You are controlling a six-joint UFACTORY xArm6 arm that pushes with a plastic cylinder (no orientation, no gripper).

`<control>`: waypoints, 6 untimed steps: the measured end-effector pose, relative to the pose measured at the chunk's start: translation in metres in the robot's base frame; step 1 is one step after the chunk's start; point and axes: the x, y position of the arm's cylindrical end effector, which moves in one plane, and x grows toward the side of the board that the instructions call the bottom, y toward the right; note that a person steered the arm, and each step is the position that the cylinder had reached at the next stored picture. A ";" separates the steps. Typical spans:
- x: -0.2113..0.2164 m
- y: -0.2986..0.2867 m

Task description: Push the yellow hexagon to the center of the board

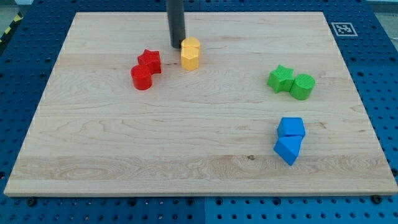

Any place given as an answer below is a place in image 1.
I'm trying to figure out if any yellow hexagon block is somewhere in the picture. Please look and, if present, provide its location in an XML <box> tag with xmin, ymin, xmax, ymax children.
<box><xmin>181</xmin><ymin>47</ymin><xmax>199</xmax><ymax>71</ymax></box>

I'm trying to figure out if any wooden board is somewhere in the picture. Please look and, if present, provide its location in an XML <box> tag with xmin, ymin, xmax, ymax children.
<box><xmin>4</xmin><ymin>12</ymin><xmax>397</xmax><ymax>197</ymax></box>

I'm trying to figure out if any yellow heart block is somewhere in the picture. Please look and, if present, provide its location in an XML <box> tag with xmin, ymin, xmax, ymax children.
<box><xmin>181</xmin><ymin>37</ymin><xmax>201</xmax><ymax>55</ymax></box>

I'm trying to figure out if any red cylinder block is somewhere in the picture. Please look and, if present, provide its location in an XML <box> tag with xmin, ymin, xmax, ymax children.
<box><xmin>131</xmin><ymin>65</ymin><xmax>152</xmax><ymax>90</ymax></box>

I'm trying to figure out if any red star block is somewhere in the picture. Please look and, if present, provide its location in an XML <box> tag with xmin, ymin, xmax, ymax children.
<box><xmin>137</xmin><ymin>49</ymin><xmax>162</xmax><ymax>74</ymax></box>

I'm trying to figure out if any green star block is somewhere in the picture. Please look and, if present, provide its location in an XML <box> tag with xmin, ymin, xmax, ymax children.
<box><xmin>267</xmin><ymin>65</ymin><xmax>295</xmax><ymax>93</ymax></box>

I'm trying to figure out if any blue cube block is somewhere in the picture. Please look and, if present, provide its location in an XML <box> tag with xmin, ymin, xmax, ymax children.
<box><xmin>277</xmin><ymin>117</ymin><xmax>306</xmax><ymax>137</ymax></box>

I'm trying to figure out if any blue triangle block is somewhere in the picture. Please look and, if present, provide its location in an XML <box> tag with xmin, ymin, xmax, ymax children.
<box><xmin>274</xmin><ymin>136</ymin><xmax>303</xmax><ymax>166</ymax></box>

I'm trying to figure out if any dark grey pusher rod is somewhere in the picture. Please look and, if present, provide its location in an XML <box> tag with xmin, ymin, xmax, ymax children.
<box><xmin>166</xmin><ymin>0</ymin><xmax>185</xmax><ymax>49</ymax></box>

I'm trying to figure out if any green cylinder block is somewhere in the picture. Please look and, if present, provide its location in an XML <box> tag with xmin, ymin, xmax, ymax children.
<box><xmin>290</xmin><ymin>73</ymin><xmax>316</xmax><ymax>100</ymax></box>

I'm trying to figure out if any white fiducial marker tag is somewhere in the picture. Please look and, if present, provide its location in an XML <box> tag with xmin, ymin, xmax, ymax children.
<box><xmin>331</xmin><ymin>22</ymin><xmax>358</xmax><ymax>37</ymax></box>

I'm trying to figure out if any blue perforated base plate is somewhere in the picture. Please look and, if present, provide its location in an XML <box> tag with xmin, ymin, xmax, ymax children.
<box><xmin>1</xmin><ymin>1</ymin><xmax>397</xmax><ymax>223</ymax></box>

